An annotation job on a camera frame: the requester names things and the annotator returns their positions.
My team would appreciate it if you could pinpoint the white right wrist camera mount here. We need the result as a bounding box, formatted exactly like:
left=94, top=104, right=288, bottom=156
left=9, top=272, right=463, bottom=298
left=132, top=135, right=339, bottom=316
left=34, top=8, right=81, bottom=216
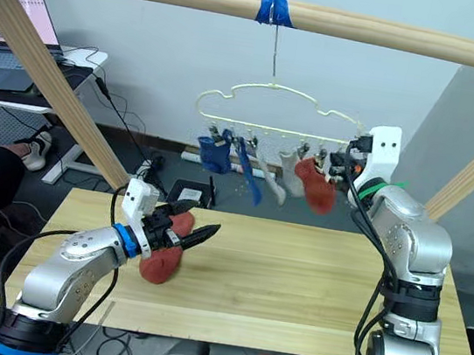
left=346, top=121, right=405, bottom=210

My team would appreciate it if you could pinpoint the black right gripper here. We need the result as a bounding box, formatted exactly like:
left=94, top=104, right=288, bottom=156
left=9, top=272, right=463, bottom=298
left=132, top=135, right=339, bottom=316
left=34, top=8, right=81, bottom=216
left=326, top=148, right=368, bottom=189

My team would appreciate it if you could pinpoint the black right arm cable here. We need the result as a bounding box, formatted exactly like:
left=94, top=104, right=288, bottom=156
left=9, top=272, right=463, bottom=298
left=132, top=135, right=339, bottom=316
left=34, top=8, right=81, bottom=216
left=317, top=142, right=421, bottom=355

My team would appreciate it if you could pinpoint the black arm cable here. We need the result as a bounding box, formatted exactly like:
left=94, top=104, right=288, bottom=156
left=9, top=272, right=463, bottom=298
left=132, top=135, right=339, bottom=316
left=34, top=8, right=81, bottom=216
left=0, top=167, right=134, bottom=355
left=317, top=142, right=421, bottom=355

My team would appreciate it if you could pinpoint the metal hanger hook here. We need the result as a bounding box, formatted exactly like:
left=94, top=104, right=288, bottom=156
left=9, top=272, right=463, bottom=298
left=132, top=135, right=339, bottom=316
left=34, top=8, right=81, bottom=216
left=268, top=23, right=285, bottom=79

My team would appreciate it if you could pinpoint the black router box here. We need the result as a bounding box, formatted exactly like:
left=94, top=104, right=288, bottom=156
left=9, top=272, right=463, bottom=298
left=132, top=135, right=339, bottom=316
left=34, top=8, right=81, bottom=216
left=168, top=171, right=221, bottom=212

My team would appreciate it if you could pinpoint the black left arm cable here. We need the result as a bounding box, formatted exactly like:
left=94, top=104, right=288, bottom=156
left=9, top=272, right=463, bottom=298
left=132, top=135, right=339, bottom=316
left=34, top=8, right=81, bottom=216
left=0, top=167, right=134, bottom=355

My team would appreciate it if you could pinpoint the white sock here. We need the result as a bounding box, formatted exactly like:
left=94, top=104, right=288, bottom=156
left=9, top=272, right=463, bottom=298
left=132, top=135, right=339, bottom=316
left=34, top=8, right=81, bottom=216
left=273, top=147, right=313, bottom=199
left=250, top=152, right=293, bottom=207

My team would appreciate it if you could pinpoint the black desk mat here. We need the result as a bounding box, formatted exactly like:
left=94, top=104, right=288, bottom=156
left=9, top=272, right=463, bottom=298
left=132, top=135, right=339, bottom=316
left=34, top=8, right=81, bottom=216
left=0, top=54, right=95, bottom=116

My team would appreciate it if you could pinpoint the open laptop pink screen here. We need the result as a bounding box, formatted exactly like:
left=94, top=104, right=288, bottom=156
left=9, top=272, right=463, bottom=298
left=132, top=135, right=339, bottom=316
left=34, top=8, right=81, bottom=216
left=0, top=0, right=71, bottom=60

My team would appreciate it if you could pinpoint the white and black shoe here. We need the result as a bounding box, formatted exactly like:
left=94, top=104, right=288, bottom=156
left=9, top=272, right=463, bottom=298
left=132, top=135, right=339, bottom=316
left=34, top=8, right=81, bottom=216
left=18, top=128, right=55, bottom=175

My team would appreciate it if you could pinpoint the black floor cable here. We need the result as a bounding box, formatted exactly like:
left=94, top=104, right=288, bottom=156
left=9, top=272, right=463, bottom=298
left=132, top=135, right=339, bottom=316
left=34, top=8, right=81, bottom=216
left=78, top=73, right=185, bottom=200

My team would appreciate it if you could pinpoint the red sock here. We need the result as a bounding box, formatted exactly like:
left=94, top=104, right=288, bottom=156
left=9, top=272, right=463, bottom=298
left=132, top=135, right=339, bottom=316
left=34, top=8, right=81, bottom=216
left=288, top=155, right=343, bottom=218
left=136, top=205, right=198, bottom=290

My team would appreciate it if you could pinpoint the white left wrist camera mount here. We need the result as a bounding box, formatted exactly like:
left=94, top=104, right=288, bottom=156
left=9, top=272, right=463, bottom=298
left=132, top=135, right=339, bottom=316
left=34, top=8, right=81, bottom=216
left=114, top=176, right=163, bottom=260

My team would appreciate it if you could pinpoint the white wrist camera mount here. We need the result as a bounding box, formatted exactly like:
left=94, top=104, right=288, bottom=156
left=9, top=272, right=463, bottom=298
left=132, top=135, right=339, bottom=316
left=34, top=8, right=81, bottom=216
left=114, top=176, right=163, bottom=260
left=346, top=121, right=405, bottom=210

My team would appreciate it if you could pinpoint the narrow dark blue sock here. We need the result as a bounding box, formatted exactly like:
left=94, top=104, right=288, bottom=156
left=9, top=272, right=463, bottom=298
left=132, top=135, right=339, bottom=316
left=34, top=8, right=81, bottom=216
left=226, top=136, right=271, bottom=208

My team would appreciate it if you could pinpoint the blue tape wrap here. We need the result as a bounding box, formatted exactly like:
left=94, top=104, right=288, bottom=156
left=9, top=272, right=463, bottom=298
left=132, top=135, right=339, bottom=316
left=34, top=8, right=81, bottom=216
left=254, top=0, right=299, bottom=30

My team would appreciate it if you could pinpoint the white desk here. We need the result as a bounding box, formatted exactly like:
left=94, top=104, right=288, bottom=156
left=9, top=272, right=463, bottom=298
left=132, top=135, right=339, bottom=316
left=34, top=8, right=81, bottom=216
left=0, top=36, right=121, bottom=193

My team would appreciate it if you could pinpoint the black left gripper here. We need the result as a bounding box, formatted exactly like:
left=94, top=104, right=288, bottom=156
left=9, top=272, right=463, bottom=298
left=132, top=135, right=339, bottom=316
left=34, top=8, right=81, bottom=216
left=139, top=193, right=225, bottom=261

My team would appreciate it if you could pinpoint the small white power strip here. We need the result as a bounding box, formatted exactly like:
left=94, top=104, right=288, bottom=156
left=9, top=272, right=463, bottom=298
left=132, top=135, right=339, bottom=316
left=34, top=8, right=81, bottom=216
left=135, top=157, right=157, bottom=181

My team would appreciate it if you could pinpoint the long white power strip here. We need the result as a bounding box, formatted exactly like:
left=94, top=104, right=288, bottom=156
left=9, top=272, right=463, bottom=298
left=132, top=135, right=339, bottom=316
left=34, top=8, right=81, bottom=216
left=178, top=149, right=285, bottom=184

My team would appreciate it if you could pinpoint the pale yellow clip hanger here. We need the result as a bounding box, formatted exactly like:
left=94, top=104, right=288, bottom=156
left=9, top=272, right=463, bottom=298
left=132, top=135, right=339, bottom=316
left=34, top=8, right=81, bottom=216
left=188, top=71, right=371, bottom=178

